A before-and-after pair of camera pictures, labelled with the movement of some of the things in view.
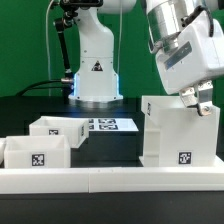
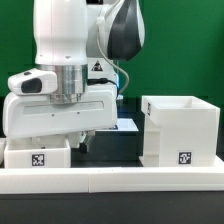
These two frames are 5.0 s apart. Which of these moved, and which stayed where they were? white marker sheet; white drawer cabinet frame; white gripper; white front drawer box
Moved: white gripper
Stayed: white front drawer box; white drawer cabinet frame; white marker sheet
